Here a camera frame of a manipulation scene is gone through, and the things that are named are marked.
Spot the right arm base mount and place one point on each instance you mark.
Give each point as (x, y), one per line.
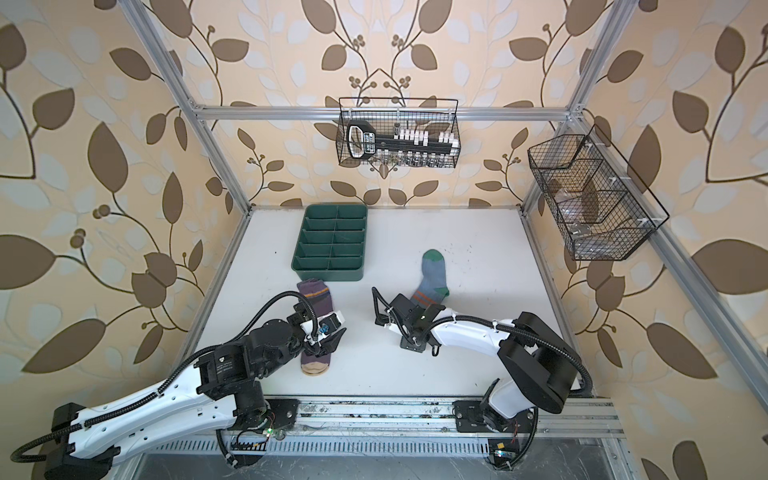
(474, 416)

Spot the wire basket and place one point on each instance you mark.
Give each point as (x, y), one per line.
(604, 212)
(432, 113)

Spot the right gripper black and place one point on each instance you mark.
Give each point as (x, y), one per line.
(407, 342)

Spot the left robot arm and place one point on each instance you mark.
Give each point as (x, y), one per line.
(214, 389)

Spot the green compartment tray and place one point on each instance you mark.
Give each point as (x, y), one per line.
(331, 243)

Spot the blue orange striped sock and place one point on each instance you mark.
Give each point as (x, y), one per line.
(433, 288)

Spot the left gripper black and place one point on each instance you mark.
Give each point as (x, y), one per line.
(303, 314)

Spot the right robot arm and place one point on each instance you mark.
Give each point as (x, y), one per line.
(544, 371)

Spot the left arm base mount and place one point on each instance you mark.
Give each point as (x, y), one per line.
(270, 413)

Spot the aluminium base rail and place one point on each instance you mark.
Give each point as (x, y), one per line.
(402, 416)

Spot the back wire basket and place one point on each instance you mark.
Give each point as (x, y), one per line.
(432, 113)

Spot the black socket set tool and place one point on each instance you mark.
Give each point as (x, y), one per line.
(397, 143)

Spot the right wire basket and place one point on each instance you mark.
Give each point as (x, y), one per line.
(604, 212)

